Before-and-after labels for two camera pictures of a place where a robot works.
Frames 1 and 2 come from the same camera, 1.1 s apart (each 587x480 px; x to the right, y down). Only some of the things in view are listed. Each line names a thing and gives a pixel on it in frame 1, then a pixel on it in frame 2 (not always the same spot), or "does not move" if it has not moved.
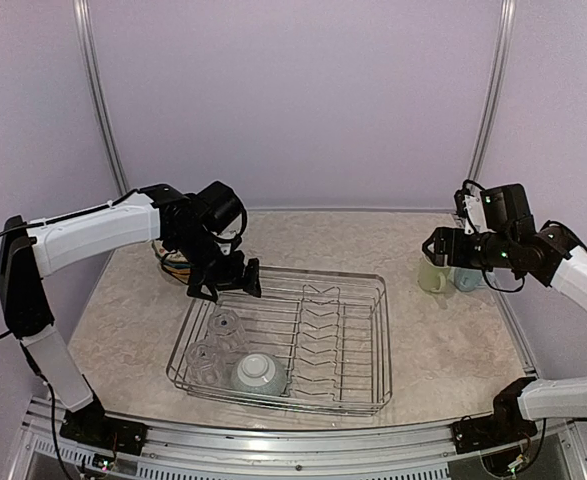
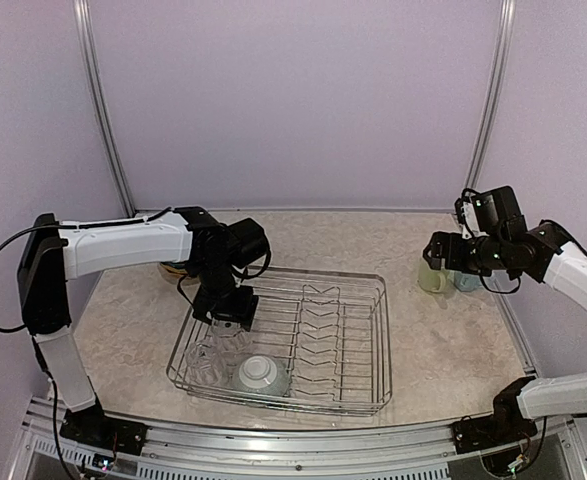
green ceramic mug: (433, 278) does not move
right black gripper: (443, 236) does not move
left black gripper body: (218, 272) → (225, 304)
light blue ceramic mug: (467, 279) does not move
